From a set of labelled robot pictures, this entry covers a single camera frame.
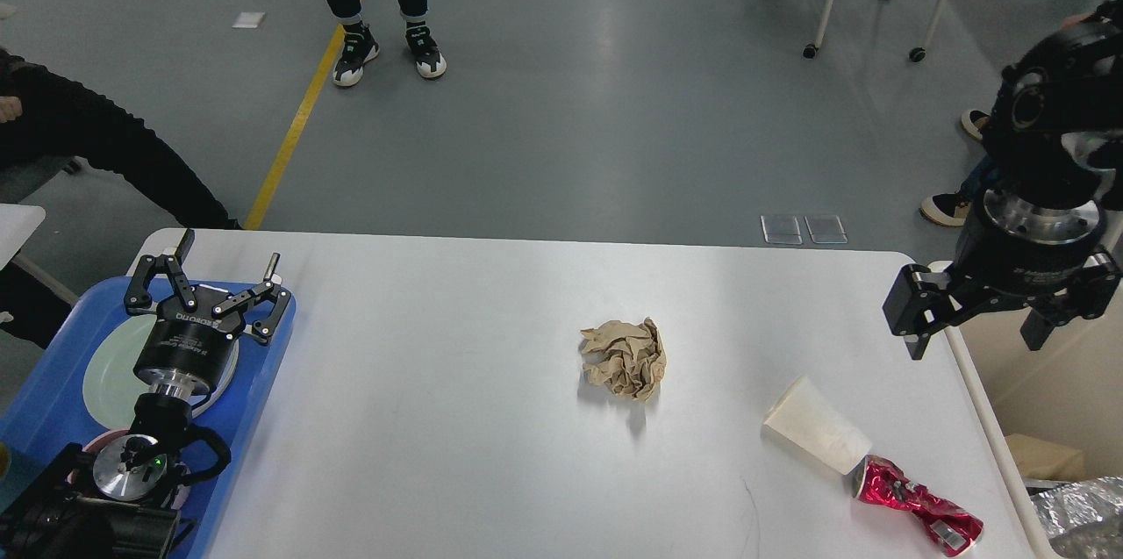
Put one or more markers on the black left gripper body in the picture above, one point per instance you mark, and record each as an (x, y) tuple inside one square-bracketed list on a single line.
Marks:
[(190, 349)]

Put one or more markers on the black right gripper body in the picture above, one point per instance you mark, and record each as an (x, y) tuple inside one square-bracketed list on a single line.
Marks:
[(1023, 249)]

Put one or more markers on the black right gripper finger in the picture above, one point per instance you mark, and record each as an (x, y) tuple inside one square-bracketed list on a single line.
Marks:
[(922, 302), (1086, 296)]

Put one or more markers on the green plate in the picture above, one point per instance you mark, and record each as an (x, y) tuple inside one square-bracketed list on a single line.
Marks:
[(110, 387)]

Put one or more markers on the pink mug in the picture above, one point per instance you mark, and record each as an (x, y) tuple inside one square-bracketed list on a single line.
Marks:
[(103, 440)]

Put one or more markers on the white paper cup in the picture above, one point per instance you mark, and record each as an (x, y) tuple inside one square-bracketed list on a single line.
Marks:
[(805, 417)]

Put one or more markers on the brown paper bag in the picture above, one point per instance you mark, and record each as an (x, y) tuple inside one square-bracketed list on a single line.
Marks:
[(1045, 460)]

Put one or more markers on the red foil wrapper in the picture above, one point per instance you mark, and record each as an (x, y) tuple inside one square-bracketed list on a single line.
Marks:
[(878, 481)]

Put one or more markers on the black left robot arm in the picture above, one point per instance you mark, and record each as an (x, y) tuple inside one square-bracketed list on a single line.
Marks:
[(127, 438)]

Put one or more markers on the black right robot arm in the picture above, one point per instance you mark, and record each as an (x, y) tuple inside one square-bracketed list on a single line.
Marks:
[(1055, 128)]

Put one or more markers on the pink plate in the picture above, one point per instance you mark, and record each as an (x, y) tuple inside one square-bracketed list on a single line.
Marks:
[(202, 403)]

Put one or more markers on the person in blue jeans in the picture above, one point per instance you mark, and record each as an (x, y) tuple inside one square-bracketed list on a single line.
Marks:
[(951, 210)]

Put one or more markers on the beige plastic bin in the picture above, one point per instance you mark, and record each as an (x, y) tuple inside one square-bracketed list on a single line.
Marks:
[(1068, 392)]

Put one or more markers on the floor socket plate right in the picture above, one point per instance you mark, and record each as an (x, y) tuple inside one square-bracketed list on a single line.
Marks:
[(826, 230)]

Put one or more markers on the floor socket plate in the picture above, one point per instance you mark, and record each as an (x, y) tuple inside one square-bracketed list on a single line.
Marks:
[(826, 230), (781, 230)]

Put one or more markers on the blue plastic tray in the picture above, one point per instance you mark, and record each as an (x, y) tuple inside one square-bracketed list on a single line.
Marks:
[(49, 412)]

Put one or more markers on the floor socket plate left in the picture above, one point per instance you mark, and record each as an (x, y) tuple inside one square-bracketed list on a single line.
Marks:
[(781, 230)]

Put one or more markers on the seated person in black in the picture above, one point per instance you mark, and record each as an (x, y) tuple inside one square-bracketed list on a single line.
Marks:
[(45, 114)]

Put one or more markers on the crumpled brown paper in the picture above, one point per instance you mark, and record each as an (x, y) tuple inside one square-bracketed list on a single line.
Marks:
[(632, 360)]

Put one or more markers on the white paper on floor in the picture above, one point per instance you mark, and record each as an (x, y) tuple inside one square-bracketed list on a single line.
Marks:
[(248, 20)]

